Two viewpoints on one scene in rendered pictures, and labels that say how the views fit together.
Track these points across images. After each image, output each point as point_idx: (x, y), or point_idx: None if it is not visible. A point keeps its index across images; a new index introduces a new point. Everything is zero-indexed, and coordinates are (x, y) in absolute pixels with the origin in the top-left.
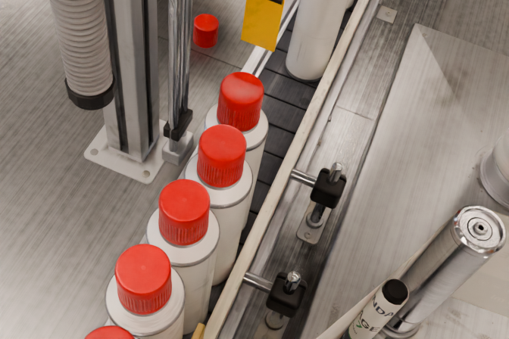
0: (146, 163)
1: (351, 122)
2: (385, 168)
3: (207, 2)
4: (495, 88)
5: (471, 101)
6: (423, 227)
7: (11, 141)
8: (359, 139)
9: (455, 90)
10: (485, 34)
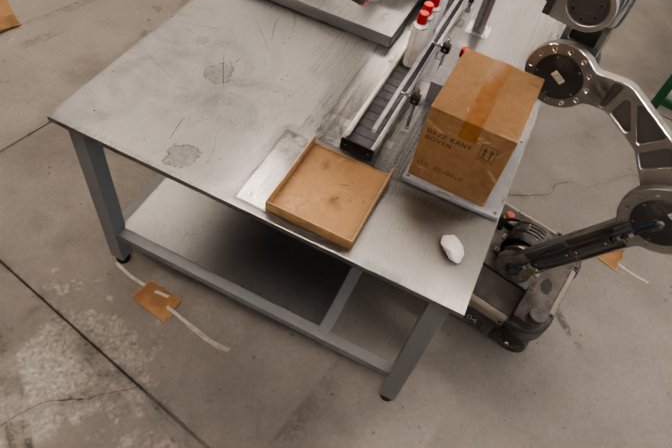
0: (473, 24)
1: (411, 28)
2: (409, 1)
3: None
4: (367, 15)
5: (377, 13)
6: None
7: (512, 33)
8: (409, 24)
9: (382, 16)
10: (352, 50)
